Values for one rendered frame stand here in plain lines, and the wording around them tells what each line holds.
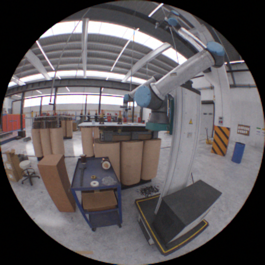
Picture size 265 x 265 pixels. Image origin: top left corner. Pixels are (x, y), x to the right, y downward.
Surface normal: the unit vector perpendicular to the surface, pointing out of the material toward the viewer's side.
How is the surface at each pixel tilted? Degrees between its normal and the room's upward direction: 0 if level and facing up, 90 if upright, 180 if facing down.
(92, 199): 26
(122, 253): 0
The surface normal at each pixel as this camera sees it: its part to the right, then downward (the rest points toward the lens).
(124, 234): 0.04, -0.99
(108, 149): 0.43, 0.15
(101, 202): 0.22, -0.82
